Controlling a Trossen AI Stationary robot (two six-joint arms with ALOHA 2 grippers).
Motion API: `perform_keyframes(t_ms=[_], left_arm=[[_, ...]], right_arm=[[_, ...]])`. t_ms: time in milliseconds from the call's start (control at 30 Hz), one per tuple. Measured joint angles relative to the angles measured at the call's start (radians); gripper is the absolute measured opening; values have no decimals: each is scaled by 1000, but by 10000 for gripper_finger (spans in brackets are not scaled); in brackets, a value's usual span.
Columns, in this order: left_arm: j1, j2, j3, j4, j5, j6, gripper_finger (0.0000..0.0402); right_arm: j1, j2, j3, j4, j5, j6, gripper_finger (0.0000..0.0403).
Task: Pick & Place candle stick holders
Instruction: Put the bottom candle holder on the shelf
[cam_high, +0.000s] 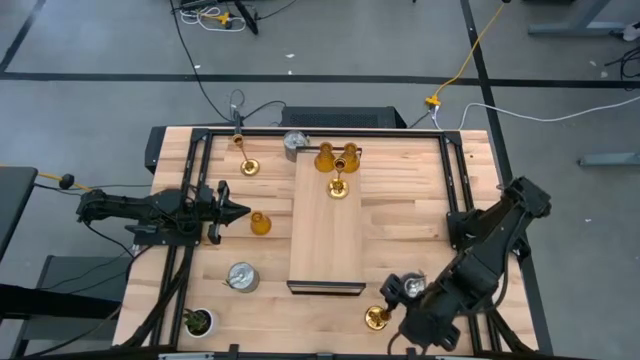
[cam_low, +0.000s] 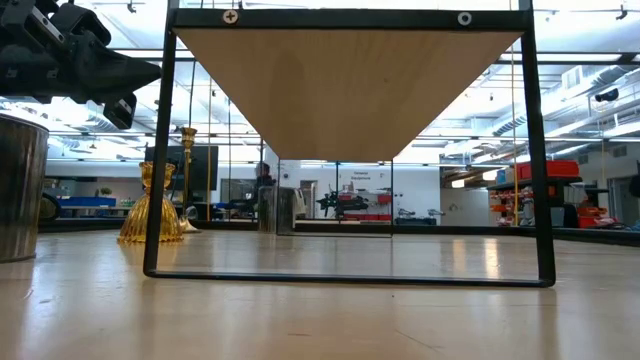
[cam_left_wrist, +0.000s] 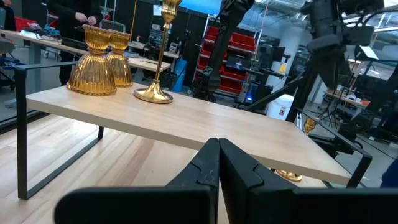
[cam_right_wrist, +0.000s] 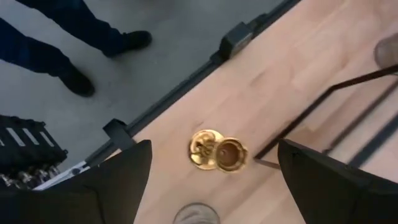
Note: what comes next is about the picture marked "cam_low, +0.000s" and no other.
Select amber ribbed glass candle holder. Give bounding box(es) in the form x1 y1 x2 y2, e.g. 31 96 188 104
118 160 185 245

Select wooden shelf riser black frame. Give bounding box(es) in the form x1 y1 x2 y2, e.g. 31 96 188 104
143 0 557 289

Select person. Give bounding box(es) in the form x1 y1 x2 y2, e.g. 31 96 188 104
253 161 277 202

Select blue bench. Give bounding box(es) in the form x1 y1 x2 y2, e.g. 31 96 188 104
57 196 117 209

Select black wall monitor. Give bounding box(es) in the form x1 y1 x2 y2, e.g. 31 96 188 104
144 145 220 192

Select black aluminium table frame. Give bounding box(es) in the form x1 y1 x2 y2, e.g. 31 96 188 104
38 218 640 247

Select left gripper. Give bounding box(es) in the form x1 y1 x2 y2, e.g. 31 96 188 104
0 0 164 131

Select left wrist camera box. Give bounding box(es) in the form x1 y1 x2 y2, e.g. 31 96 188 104
49 3 112 47

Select red parts bins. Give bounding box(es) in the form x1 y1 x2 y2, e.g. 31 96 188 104
338 193 394 221

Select silver ribbed tin candle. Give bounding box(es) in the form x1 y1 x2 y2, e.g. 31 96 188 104
0 112 50 265
257 185 297 235

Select brass candlestick holder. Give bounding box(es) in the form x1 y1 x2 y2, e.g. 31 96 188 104
178 126 202 235

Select black storage rack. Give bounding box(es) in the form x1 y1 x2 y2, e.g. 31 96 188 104
487 174 584 229

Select red crate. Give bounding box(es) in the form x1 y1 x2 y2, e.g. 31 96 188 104
577 205 619 230

